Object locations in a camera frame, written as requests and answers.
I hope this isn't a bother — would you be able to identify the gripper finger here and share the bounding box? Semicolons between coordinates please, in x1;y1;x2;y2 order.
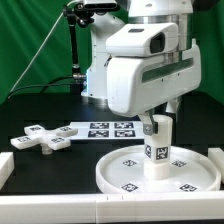
139;111;158;136

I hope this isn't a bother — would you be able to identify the white fence block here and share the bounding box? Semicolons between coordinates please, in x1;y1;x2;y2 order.
0;152;14;190
208;148;224;184

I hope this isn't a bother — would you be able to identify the white front fence bar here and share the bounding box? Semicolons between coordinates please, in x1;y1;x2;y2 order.
0;191;224;224

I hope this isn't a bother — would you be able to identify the white cable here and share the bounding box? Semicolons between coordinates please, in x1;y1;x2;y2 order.
10;0;78;92

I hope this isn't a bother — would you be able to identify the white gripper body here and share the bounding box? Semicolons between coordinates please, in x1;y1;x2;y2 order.
107;44;201;117

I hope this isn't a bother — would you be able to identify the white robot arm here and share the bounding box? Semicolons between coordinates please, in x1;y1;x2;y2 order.
82;0;201;135

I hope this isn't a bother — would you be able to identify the white right fence block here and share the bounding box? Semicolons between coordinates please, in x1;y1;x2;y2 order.
208;148;224;184

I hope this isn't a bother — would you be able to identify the white round table top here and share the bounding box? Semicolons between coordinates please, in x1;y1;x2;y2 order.
96;145;221;194

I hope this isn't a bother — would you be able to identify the black cable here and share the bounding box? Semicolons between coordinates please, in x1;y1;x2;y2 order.
7;75;84;99

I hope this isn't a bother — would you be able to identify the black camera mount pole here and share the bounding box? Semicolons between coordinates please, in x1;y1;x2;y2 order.
63;2;94;80

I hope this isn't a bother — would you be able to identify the green backdrop curtain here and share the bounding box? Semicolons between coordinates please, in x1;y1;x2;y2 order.
0;0;224;104

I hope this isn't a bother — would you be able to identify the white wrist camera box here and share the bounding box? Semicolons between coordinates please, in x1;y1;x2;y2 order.
106;23;179;57

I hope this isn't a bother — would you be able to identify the white left fence block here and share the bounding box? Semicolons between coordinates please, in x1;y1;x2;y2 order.
0;152;14;190

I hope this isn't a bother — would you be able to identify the white cross-shaped table base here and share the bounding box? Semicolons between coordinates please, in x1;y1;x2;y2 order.
10;125;78;155

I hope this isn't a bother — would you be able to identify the white marker plate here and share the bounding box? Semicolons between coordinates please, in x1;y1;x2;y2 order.
69;121;144;140

